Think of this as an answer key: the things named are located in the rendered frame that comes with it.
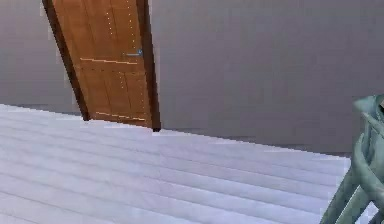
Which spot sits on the brown wooden room door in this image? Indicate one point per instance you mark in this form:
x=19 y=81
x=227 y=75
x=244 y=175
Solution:
x=106 y=66

